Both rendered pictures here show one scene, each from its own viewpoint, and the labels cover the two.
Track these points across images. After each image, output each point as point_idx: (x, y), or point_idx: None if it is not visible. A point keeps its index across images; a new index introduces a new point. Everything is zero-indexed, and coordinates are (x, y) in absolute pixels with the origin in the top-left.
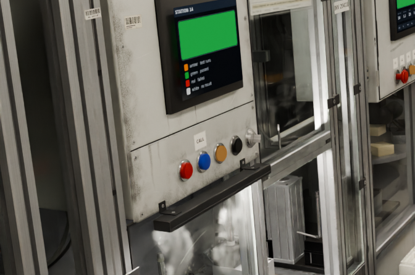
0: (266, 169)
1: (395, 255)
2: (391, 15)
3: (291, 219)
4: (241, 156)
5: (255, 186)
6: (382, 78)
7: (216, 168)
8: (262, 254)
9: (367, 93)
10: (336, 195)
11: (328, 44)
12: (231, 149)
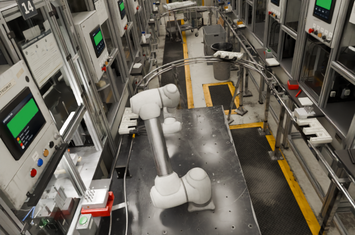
0: (66, 146)
1: (115, 120)
2: (94, 49)
3: (78, 131)
4: (54, 145)
5: None
6: (97, 73)
7: (46, 159)
8: (73, 167)
9: (93, 81)
10: (93, 123)
11: (75, 75)
12: (49, 147)
